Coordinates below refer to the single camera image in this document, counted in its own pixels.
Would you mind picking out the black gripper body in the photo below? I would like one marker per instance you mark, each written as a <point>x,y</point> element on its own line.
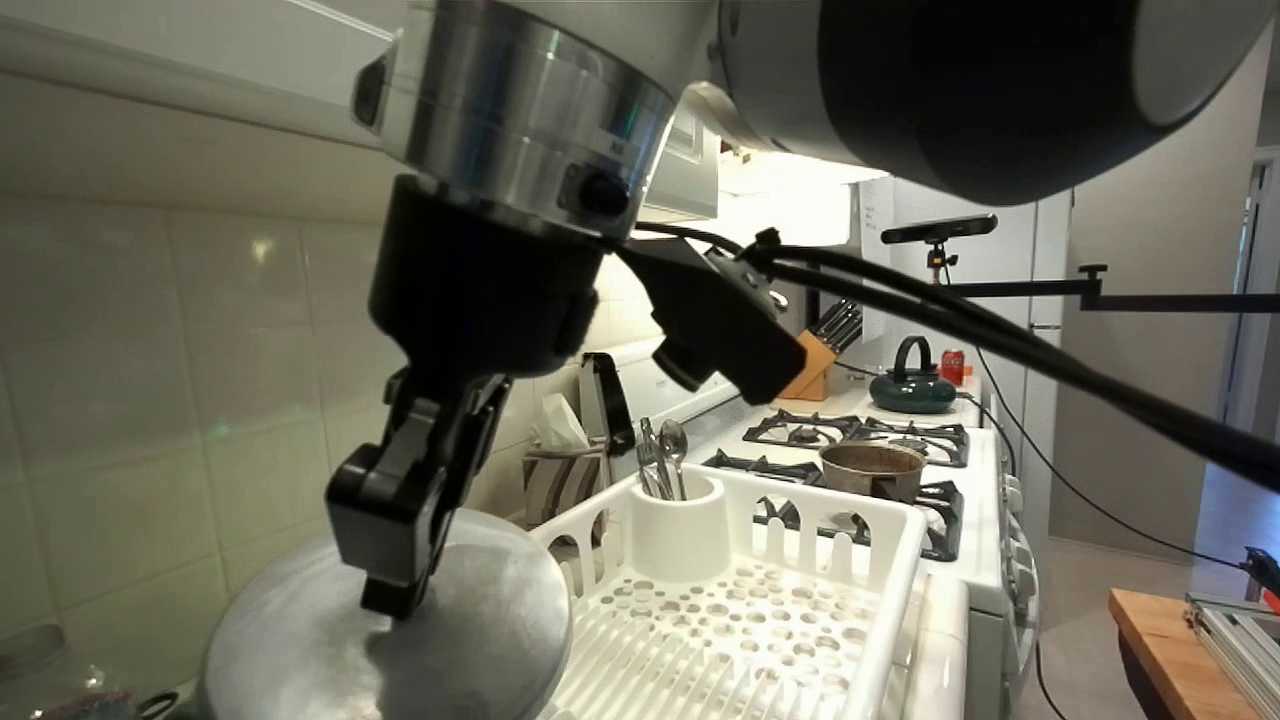
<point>492,292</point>

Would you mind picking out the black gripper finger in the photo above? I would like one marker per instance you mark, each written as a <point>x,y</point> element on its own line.
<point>484,403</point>
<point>392,513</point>

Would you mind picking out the round steel pot lid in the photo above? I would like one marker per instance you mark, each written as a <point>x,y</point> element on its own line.
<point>482,642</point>

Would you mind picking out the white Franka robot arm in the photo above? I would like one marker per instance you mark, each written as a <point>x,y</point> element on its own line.
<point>933,80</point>

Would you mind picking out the metal fork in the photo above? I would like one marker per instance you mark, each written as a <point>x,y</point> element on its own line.
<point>650,455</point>

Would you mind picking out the metal spoon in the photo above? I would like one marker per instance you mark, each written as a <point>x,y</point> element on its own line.
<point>673,447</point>

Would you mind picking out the white plastic utensil cup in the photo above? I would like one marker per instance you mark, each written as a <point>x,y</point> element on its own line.
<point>681,542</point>

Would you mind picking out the black cast iron stove grate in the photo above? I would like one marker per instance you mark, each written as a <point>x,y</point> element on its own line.
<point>745,466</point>
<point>940,523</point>
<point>854,433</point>

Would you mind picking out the white range hood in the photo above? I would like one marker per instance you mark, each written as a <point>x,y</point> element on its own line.
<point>800,202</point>

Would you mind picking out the wooden knife block with knives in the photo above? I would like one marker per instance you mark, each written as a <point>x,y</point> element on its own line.
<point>820,375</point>

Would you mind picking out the white plastic dish rack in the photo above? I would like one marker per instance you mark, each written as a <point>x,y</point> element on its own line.
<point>745,642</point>

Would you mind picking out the clear glass jar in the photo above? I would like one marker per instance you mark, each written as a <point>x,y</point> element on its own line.
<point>42,667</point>

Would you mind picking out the small metal saucepan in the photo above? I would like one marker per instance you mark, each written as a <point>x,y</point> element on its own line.
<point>873,468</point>

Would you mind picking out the white upper kitchen cabinet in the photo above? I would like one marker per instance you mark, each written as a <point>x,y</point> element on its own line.
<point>134,80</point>

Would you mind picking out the dark green kettle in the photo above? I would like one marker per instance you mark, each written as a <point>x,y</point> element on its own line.
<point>914,388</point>

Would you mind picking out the red can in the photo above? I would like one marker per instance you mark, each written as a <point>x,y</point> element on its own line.
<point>953,370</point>

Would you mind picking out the white gas stove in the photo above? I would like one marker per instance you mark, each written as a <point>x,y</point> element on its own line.
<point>980,533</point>

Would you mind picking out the white refrigerator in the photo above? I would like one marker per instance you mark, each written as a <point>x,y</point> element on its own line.
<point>1032,244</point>

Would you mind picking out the wooden table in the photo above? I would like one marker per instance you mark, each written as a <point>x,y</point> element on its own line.
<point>1160,653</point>

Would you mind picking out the blue connector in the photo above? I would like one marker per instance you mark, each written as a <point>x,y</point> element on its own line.
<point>1266,568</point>

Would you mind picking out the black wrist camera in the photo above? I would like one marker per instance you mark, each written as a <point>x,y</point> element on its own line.
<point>721,324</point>

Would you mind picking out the black stereo camera bar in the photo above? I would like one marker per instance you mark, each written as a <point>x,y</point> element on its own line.
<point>940,229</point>

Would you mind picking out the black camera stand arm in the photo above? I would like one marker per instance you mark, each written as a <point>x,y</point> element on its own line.
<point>1175,303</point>

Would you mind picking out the aluminium rail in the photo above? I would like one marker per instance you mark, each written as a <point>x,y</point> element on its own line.
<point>1246,642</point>

